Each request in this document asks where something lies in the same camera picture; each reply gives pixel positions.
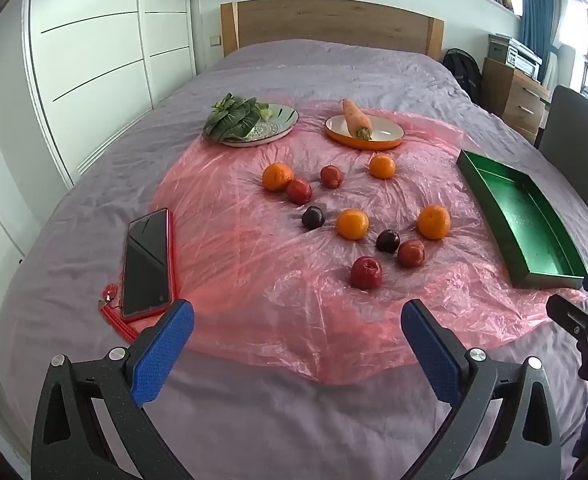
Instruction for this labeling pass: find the white printer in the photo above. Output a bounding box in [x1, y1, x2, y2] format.
[505, 42, 543, 81]

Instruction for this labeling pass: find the orange rimmed oval plate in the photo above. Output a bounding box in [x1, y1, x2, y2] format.
[325, 114, 405, 151]

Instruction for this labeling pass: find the pink plastic sheet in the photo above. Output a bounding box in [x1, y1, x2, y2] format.
[151, 95, 587, 386]

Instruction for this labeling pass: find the bok choy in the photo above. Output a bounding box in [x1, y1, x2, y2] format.
[203, 93, 271, 142]

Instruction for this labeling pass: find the large orange mandarin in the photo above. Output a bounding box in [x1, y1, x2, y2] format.
[262, 162, 295, 192]

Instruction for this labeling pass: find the carrot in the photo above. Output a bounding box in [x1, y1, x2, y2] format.
[342, 98, 373, 140]

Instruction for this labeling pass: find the white wardrobe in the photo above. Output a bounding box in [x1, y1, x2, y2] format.
[0, 0, 197, 401]

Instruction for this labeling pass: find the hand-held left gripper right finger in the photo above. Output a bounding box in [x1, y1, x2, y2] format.
[400, 299, 562, 480]

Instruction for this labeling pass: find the green metal tray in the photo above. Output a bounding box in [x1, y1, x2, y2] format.
[456, 149, 587, 290]

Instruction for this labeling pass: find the patterned white plate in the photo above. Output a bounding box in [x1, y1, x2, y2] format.
[219, 104, 299, 148]

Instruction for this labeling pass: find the grey storage box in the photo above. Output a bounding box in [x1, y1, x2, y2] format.
[488, 33, 512, 63]

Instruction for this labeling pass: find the red plum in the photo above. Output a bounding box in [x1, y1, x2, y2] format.
[398, 239, 427, 268]
[321, 165, 345, 189]
[287, 178, 313, 206]

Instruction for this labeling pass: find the smartphone in red case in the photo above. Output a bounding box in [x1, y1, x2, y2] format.
[120, 208, 177, 323]

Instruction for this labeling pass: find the wooden headboard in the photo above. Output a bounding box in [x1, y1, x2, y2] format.
[220, 0, 445, 63]

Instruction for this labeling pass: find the long teal curtain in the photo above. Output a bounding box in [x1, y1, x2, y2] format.
[518, 0, 572, 91]

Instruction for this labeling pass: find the wooden drawer cabinet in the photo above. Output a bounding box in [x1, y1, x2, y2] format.
[482, 57, 552, 133]

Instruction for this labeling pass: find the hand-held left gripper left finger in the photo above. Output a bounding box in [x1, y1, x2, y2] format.
[30, 298, 195, 480]

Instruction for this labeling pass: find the black backpack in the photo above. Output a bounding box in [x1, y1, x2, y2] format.
[442, 48, 484, 103]

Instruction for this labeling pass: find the grey chair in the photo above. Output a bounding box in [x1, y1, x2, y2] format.
[538, 85, 588, 221]

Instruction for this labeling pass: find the dark purple plum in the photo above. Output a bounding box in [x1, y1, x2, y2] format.
[301, 206, 325, 231]
[376, 229, 401, 253]

